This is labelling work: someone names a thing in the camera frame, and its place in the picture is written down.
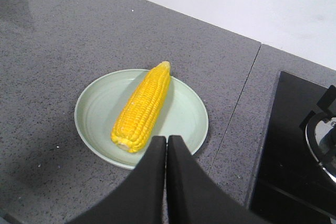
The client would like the black gas cooktop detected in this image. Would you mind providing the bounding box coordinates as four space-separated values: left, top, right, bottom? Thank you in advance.
250 72 335 223

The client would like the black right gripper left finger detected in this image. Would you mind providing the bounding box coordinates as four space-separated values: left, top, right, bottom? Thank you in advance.
69 136 166 223

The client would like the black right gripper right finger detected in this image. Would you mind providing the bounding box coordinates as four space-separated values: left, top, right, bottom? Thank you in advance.
166 135 266 223

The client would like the silver stove burner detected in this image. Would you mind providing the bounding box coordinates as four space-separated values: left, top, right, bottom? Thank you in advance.
299 84 336 184

